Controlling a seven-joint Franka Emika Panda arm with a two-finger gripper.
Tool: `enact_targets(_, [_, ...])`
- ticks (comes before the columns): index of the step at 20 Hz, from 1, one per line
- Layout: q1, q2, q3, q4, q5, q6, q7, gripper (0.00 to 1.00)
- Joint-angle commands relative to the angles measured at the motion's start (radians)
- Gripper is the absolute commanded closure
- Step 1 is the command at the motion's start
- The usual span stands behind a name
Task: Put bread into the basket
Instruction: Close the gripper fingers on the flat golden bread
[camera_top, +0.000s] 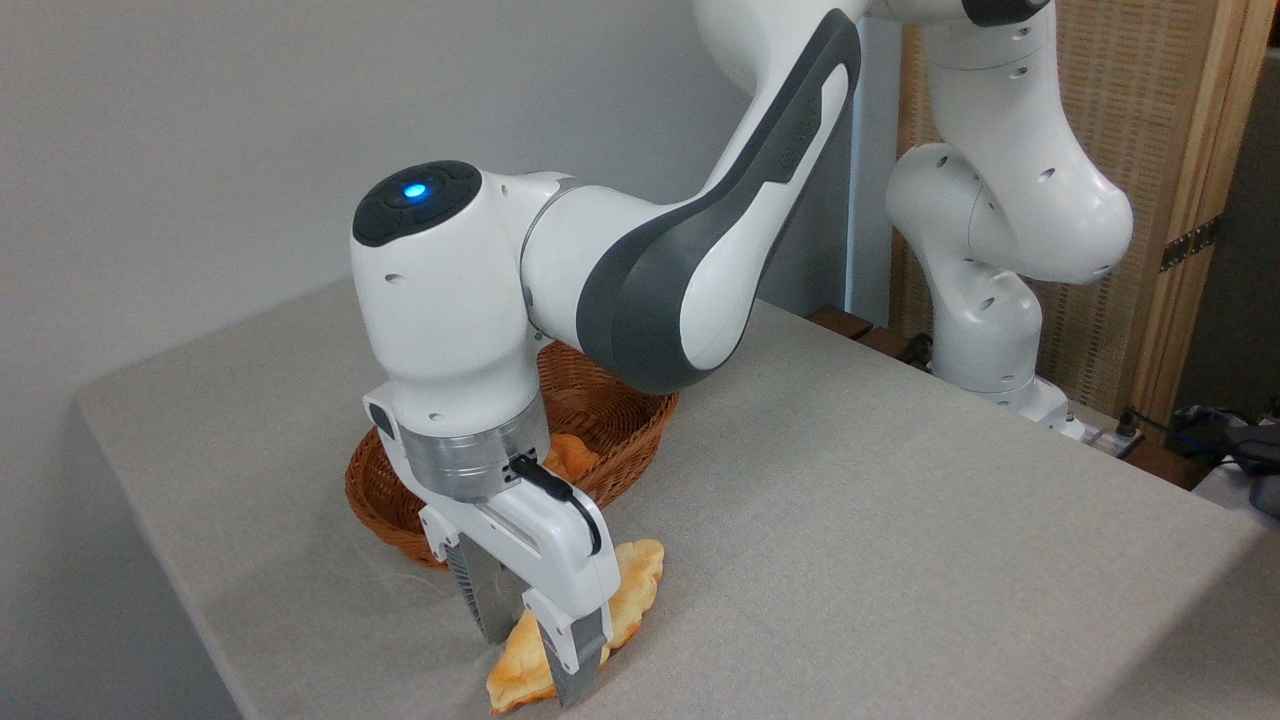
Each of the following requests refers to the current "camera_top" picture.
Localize dark grey bag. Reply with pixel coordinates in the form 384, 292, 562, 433
1222, 424, 1280, 519

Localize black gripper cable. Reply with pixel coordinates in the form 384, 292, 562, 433
507, 455, 605, 558

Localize long braided bread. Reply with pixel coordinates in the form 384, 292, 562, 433
486, 539, 666, 716

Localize wooden rattan folding screen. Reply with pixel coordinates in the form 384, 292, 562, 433
890, 0, 1280, 431

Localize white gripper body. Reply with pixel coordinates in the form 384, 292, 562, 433
417, 478, 618, 623

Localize grey tablecloth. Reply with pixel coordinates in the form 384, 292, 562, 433
72, 278, 1280, 720

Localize brown wicker basket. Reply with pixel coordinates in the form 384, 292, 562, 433
345, 340, 681, 571

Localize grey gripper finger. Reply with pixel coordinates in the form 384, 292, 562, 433
428, 533, 515, 647
521, 586, 614, 709

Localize black and blue cables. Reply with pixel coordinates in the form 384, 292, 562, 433
1118, 400, 1280, 471

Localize dark metal hinge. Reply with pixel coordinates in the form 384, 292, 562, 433
1160, 215, 1223, 273

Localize small round bread roll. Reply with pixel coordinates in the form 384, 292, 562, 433
543, 433, 601, 484

